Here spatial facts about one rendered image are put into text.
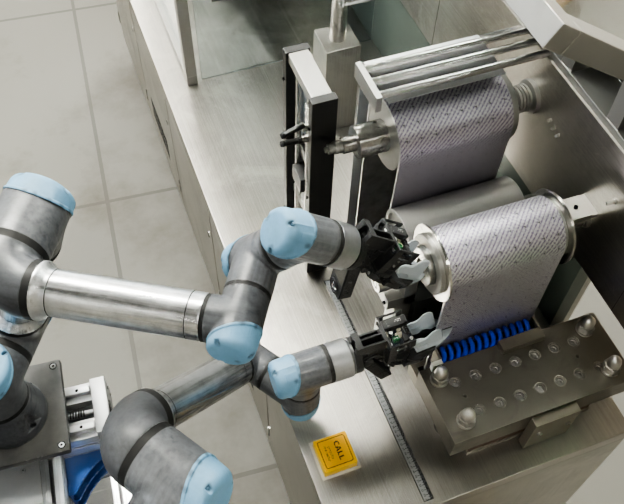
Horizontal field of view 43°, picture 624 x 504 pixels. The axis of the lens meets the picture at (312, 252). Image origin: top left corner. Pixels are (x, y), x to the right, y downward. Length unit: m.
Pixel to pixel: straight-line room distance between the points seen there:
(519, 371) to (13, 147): 2.43
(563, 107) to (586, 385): 0.54
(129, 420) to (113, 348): 1.58
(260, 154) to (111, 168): 1.33
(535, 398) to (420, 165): 0.50
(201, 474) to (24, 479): 0.76
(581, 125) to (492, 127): 0.16
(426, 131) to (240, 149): 0.73
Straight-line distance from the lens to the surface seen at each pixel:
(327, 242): 1.18
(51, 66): 3.80
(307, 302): 1.80
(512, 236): 1.45
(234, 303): 1.17
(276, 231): 1.16
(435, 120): 1.49
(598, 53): 0.87
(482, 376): 1.61
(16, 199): 1.35
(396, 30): 2.22
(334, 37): 1.96
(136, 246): 3.04
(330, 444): 1.63
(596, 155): 1.52
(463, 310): 1.53
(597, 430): 1.78
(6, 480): 1.91
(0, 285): 1.28
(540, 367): 1.65
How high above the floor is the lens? 2.44
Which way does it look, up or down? 55 degrees down
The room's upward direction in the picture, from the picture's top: 2 degrees clockwise
